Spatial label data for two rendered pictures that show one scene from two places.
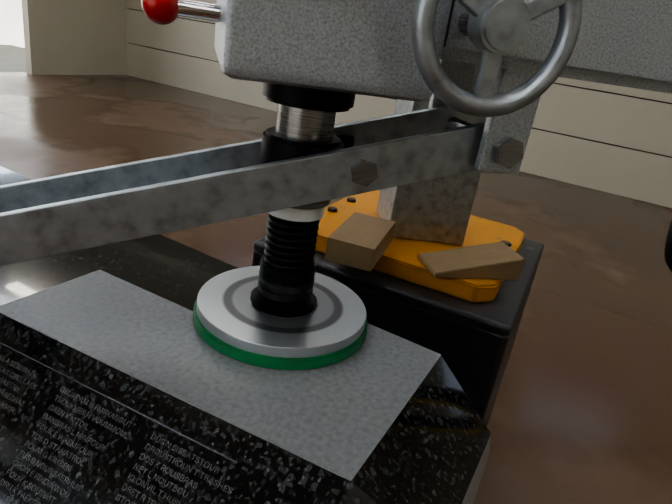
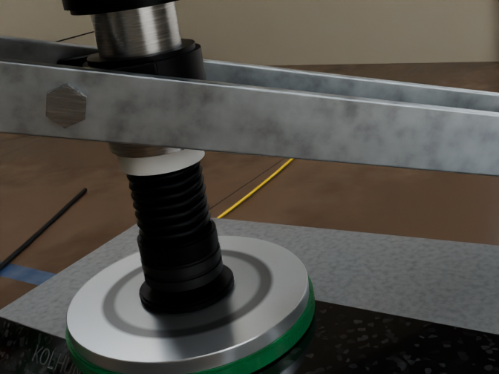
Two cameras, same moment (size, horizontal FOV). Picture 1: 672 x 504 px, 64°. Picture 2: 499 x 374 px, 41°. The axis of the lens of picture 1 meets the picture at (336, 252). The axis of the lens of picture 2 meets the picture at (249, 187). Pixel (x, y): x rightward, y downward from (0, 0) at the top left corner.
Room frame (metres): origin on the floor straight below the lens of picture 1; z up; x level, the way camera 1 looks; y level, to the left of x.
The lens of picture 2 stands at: (1.11, 0.21, 1.18)
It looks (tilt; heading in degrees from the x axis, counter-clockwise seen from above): 21 degrees down; 190
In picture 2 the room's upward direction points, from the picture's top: 8 degrees counter-clockwise
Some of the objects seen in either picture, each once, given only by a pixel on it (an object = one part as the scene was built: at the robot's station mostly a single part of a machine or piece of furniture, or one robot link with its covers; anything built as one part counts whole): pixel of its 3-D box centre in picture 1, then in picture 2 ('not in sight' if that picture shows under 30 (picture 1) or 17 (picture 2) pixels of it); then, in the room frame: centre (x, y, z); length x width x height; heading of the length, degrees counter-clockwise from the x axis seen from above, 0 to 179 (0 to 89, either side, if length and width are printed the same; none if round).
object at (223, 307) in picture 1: (283, 305); (188, 294); (0.61, 0.06, 0.89); 0.21 x 0.21 x 0.01
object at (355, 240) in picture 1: (362, 239); not in sight; (1.10, -0.05, 0.81); 0.20 x 0.10 x 0.05; 165
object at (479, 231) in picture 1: (415, 233); not in sight; (1.32, -0.20, 0.76); 0.49 x 0.49 x 0.05; 67
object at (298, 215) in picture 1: (296, 197); (158, 139); (0.61, 0.06, 1.03); 0.07 x 0.07 x 0.04
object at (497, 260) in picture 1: (470, 258); not in sight; (1.09, -0.29, 0.80); 0.20 x 0.10 x 0.05; 107
